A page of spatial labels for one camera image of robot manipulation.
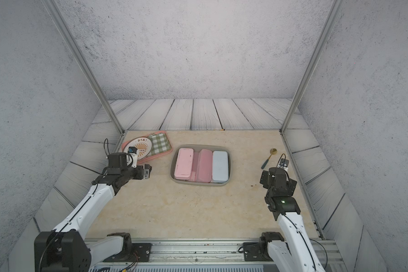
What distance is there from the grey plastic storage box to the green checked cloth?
0.26 feet

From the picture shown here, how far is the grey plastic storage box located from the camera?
948 mm

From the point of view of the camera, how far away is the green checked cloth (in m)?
1.10
